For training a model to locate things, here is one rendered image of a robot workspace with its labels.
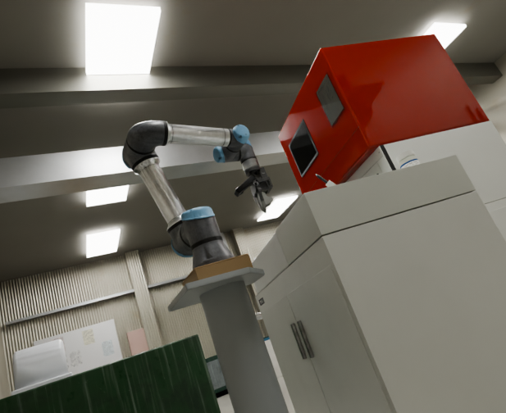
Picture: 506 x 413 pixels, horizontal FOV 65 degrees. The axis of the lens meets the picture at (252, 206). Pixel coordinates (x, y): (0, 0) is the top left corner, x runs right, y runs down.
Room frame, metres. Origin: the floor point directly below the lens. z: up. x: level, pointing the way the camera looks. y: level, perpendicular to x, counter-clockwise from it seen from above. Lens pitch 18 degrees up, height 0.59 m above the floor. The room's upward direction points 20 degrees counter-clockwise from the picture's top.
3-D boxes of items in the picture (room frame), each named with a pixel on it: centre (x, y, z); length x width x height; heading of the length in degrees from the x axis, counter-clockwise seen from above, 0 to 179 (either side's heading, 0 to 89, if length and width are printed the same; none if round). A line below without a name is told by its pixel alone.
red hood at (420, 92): (2.21, -0.81, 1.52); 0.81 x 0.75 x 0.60; 19
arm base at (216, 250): (1.37, 0.20, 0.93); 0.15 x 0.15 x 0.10
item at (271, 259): (1.80, 0.00, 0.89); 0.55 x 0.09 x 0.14; 19
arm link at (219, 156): (1.61, 0.02, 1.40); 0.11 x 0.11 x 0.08; 33
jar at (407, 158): (1.48, -0.62, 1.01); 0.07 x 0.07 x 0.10
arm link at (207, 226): (1.37, 0.20, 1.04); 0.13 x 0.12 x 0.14; 33
